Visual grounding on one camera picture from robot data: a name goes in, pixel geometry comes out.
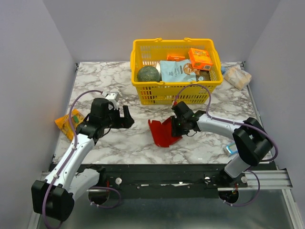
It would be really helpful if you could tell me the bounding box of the green round melon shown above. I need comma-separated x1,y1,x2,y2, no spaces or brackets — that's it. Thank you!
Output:
137,65,160,82

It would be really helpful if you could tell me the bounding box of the black mounting base plate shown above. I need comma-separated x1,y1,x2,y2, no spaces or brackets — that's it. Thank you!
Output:
49,162,248,200

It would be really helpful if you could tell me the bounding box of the yellow plastic shopping basket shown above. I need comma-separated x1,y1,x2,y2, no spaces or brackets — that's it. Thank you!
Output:
130,38,223,105

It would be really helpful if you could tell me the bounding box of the large orange snack box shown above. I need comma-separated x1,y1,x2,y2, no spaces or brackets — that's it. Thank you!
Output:
188,48,213,71

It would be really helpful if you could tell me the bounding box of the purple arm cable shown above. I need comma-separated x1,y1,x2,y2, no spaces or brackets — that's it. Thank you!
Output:
173,84,279,163
41,90,105,229

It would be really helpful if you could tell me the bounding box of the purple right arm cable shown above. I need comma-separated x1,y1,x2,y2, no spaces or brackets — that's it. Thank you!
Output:
173,84,279,163

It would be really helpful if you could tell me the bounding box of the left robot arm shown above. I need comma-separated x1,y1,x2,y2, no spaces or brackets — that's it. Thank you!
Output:
31,92,134,222

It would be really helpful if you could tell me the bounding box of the beige tissue packet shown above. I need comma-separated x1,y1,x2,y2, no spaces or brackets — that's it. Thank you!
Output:
224,65,252,91

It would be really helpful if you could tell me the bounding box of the small orange flat box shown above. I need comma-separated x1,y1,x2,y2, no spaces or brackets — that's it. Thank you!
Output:
166,54,186,62

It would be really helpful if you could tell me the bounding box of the light blue chips bag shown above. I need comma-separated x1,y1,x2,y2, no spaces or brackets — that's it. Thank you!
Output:
160,60,211,83

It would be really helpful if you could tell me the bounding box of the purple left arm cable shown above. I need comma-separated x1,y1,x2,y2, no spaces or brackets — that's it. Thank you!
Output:
41,90,105,229

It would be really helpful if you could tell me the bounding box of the blue small packet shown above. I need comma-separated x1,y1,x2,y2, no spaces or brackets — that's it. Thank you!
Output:
224,143,238,156

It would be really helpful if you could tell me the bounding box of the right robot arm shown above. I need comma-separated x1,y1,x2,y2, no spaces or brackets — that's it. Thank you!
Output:
171,102,275,187

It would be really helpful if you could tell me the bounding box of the red paper box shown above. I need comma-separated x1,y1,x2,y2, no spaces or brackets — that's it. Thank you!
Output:
148,117,183,147

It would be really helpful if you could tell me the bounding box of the orange gummy candy bag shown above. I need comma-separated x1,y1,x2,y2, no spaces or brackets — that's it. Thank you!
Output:
55,109,84,141

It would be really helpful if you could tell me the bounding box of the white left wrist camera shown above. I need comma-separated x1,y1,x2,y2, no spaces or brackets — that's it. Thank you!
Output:
102,92,120,110

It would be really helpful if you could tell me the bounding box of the blue item behind basket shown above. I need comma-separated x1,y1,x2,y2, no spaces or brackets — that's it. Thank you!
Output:
221,66,226,74

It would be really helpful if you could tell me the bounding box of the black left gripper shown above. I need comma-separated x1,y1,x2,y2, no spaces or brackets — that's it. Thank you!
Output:
102,105,134,129

